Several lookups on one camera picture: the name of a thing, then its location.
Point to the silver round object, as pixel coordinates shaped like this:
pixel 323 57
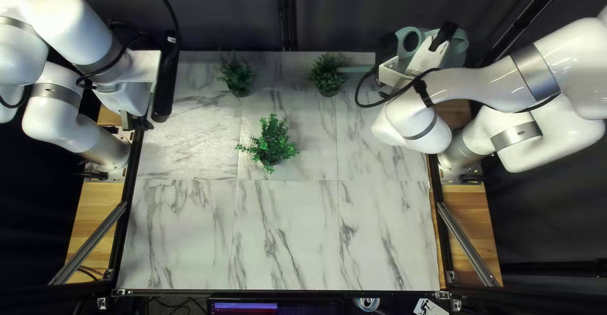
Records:
pixel 366 303

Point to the small green artificial plant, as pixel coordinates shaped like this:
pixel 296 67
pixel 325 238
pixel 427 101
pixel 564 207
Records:
pixel 327 75
pixel 237 75
pixel 271 142

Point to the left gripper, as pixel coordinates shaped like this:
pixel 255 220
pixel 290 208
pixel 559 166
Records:
pixel 125 99

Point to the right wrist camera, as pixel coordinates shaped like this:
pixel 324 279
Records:
pixel 386 47

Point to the pale green watering can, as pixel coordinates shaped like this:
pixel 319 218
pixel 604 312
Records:
pixel 462 47

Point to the black frame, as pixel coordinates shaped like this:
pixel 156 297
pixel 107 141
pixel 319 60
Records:
pixel 287 11

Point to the white printed card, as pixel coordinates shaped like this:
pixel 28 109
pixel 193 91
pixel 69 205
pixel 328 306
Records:
pixel 429 308

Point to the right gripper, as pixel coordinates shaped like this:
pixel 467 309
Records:
pixel 424 59

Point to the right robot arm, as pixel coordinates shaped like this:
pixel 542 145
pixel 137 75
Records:
pixel 474 87

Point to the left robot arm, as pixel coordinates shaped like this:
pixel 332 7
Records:
pixel 61 21

